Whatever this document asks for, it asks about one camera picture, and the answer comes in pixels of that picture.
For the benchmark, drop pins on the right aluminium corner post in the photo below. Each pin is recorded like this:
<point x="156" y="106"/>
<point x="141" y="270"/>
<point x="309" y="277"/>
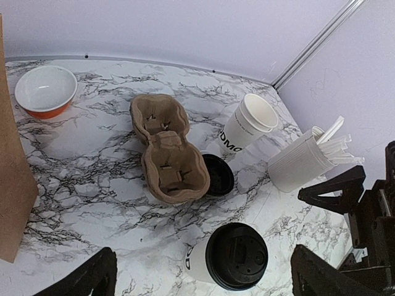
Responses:
<point x="317" y="42"/>

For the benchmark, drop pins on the orange white bowl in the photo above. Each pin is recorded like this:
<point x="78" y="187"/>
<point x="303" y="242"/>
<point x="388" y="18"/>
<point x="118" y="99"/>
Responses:
<point x="46" y="91"/>

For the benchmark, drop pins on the black plastic cup lid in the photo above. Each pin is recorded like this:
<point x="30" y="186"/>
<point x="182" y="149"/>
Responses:
<point x="237" y="256"/>

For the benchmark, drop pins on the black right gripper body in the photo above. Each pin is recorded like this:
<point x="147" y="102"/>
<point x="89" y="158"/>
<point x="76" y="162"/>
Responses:
<point x="374" y="221"/>

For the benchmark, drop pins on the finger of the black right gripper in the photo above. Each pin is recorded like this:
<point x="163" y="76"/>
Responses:
<point x="339" y="194"/>

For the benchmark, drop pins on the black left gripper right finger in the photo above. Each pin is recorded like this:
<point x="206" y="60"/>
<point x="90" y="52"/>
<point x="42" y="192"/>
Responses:
<point x="312" y="275"/>

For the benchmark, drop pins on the brown paper takeout bag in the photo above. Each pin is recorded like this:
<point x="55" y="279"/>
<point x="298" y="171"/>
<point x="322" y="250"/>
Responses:
<point x="18" y="186"/>

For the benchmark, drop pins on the white utensil holder cup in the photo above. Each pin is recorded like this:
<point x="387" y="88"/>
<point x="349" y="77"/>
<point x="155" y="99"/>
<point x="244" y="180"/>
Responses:
<point x="299" y="163"/>

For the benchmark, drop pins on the white plastic stirrers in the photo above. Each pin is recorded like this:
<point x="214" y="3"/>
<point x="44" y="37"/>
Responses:
<point x="335" y="150"/>

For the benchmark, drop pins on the white paper coffee cup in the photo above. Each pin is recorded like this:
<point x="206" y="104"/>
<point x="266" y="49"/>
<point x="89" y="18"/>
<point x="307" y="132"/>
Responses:
<point x="225" y="257"/>

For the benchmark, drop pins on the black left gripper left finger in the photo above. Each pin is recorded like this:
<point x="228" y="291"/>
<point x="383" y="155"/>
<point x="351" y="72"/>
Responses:
<point x="96" y="276"/>

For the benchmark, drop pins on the brown cardboard cup carrier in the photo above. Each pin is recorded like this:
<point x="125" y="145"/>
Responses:
<point x="174" y="169"/>

